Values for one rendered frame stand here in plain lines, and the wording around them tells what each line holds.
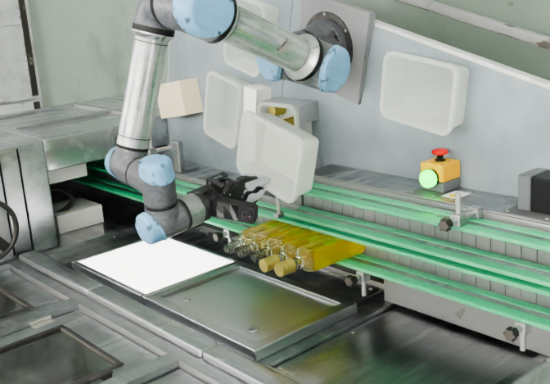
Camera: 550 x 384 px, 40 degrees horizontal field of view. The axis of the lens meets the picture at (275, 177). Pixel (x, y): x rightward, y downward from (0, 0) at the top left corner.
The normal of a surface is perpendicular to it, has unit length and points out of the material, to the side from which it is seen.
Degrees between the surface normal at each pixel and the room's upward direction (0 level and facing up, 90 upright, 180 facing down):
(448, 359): 90
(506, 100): 0
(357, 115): 0
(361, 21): 3
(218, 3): 83
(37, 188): 90
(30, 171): 90
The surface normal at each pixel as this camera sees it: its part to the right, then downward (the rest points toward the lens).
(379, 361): -0.07, -0.97
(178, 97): -0.75, 0.22
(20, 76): 0.66, 0.15
